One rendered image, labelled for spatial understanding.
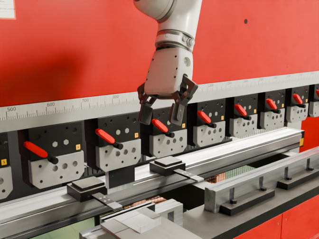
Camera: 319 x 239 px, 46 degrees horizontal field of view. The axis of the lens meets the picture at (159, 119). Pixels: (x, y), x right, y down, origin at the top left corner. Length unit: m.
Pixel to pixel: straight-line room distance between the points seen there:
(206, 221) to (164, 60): 0.85
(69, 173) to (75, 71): 0.28
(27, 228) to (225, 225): 0.71
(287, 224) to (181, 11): 1.22
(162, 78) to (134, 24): 0.37
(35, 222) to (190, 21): 0.90
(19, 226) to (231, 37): 0.99
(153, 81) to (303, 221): 1.28
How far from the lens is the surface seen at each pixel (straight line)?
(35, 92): 1.00
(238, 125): 1.52
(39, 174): 1.04
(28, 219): 1.40
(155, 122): 1.17
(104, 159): 1.13
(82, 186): 1.42
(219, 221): 1.52
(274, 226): 1.72
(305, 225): 1.96
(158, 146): 1.24
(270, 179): 1.83
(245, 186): 1.68
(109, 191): 1.23
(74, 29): 1.04
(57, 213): 1.44
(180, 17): 0.82
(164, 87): 0.79
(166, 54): 0.81
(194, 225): 1.48
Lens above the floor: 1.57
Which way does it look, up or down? 12 degrees down
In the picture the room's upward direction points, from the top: straight up
